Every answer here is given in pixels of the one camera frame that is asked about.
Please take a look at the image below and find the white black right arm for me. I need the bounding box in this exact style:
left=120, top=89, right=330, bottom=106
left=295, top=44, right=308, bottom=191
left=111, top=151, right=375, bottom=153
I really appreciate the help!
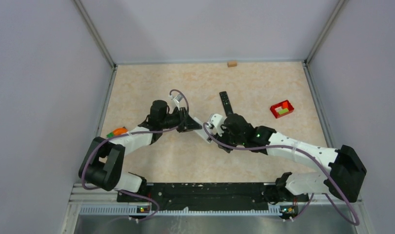
left=208, top=114, right=367, bottom=202

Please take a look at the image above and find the orange green object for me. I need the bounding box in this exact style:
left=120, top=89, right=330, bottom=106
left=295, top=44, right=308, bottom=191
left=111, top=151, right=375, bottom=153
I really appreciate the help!
left=106, top=127, right=128, bottom=138

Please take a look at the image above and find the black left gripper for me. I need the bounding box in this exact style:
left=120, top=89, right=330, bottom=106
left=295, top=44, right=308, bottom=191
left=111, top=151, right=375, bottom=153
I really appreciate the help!
left=160, top=107, right=202, bottom=133

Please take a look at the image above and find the black remote control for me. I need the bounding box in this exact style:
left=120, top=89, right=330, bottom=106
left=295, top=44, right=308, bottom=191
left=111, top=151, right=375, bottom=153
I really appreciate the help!
left=219, top=91, right=234, bottom=116

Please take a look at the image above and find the small wooden block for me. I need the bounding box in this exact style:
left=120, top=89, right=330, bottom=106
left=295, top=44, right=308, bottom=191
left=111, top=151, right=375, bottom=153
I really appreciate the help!
left=227, top=61, right=237, bottom=68

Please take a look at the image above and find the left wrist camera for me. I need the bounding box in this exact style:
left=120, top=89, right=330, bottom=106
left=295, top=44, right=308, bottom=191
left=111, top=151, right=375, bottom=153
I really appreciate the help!
left=169, top=94, right=183, bottom=110

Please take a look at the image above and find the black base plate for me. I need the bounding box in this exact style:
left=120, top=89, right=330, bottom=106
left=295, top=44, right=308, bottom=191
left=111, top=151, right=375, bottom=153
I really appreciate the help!
left=117, top=182, right=310, bottom=212

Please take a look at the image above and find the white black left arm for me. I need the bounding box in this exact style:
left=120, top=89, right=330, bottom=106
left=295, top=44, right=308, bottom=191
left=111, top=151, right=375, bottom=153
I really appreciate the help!
left=79, top=100, right=202, bottom=202

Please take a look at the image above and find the white remote control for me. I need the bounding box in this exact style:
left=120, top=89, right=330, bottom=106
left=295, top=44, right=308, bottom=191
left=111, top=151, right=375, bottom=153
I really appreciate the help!
left=193, top=117, right=213, bottom=144

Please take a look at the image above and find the aluminium frame rail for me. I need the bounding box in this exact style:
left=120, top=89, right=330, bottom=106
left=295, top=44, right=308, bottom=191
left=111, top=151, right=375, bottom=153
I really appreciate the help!
left=68, top=182, right=363, bottom=217

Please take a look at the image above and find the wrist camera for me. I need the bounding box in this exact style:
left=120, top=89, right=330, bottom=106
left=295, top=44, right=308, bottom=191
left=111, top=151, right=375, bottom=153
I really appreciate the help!
left=208, top=114, right=226, bottom=137
left=169, top=94, right=183, bottom=110

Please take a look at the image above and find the green block in bin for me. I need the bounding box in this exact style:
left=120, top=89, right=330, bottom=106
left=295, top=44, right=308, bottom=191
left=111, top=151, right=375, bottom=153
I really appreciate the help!
left=278, top=108, right=289, bottom=115

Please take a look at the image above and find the red plastic bin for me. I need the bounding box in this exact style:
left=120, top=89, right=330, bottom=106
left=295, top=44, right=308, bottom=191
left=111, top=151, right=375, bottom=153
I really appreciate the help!
left=270, top=100, right=295, bottom=119

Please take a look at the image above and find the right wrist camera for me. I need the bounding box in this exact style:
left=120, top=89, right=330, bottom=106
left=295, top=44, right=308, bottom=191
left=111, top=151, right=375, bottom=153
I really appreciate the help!
left=208, top=114, right=226, bottom=137

